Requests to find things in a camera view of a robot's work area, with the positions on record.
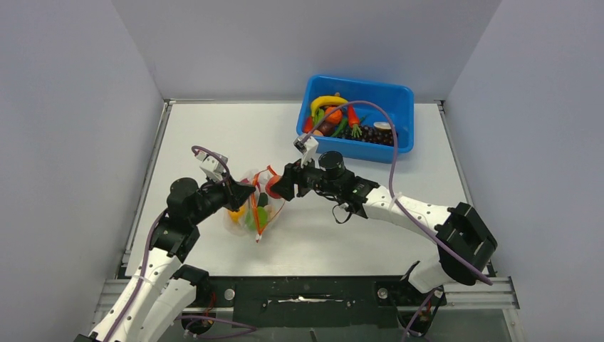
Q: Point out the orange toy carrot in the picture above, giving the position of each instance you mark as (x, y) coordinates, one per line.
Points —
(353, 122)

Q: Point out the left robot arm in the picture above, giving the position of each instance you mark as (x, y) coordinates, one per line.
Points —
(163, 285)

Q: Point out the blue plastic bin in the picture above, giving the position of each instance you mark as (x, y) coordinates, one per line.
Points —
(396, 100)

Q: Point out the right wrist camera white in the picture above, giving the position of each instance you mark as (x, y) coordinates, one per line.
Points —
(307, 145)

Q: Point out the brown white toy mushroom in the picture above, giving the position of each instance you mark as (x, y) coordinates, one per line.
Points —
(382, 126)

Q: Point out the green toy lime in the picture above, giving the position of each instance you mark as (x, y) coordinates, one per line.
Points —
(256, 218)

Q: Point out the purple toy onion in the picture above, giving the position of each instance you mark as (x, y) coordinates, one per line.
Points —
(326, 128)

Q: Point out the orange toy tangerine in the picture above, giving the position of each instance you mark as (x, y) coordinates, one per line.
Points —
(333, 115)

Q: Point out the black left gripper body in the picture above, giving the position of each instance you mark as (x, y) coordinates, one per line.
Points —
(214, 198)

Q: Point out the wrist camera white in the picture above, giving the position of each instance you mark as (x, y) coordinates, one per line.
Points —
(307, 145)
(213, 165)

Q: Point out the green toy chili pepper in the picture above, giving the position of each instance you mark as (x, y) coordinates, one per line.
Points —
(340, 128)

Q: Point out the green toy leaf vegetable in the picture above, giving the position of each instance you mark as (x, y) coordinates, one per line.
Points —
(318, 117)

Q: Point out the red toy chili pepper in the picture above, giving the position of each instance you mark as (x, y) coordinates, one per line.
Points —
(308, 126)

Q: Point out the toy peach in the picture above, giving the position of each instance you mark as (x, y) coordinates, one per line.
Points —
(269, 187)

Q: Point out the yellow toy bell pepper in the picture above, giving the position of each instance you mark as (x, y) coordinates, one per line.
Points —
(237, 216)

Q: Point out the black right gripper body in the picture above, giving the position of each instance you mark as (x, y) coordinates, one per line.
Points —
(310, 178)

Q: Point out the dark toy grapes bunch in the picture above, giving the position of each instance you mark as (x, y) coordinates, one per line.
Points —
(368, 134)

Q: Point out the toy avocado half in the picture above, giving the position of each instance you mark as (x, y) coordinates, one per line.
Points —
(263, 200)

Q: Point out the yellow toy banana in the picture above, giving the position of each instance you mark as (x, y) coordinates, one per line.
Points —
(326, 100)

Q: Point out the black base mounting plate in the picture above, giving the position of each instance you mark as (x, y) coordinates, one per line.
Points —
(315, 301)

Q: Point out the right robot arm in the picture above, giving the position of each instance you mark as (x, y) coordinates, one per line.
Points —
(464, 243)

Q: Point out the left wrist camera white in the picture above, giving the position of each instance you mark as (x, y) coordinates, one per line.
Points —
(213, 165)

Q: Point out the clear zip top bag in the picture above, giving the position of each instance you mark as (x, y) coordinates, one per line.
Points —
(257, 178)

